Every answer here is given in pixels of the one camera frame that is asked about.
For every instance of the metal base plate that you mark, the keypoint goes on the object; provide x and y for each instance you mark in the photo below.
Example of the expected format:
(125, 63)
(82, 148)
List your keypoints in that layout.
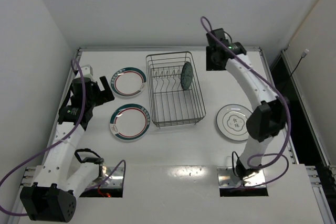
(113, 181)
(228, 180)

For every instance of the small blue patterned plate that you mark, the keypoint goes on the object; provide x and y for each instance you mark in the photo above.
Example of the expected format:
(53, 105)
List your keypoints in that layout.
(186, 76)

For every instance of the metal wire dish rack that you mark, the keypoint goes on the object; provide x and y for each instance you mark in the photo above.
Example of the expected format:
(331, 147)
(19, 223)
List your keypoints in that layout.
(170, 105)

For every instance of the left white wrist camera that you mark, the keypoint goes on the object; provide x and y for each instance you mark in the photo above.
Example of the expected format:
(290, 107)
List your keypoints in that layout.
(87, 71)

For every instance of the grey plate with characters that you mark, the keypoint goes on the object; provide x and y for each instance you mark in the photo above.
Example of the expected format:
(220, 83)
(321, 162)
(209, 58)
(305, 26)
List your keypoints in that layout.
(231, 121)

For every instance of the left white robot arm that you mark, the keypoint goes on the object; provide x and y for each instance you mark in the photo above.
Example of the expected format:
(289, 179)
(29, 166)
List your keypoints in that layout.
(53, 194)

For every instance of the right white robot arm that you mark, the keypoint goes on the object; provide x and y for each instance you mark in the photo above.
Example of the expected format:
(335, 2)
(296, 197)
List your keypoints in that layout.
(270, 109)

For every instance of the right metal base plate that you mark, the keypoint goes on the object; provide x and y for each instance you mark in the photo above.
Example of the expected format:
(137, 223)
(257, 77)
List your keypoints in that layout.
(228, 180)

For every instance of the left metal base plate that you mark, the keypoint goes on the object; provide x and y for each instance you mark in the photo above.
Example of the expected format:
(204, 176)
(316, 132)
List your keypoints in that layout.
(113, 181)

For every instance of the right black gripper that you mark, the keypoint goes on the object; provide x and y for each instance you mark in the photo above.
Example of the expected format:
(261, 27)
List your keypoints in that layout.
(215, 57)

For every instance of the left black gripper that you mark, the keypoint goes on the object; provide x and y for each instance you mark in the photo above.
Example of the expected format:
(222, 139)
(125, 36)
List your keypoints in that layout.
(104, 95)

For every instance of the green rimmed white plate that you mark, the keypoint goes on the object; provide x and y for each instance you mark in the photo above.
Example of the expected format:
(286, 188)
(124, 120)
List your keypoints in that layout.
(128, 82)
(130, 122)

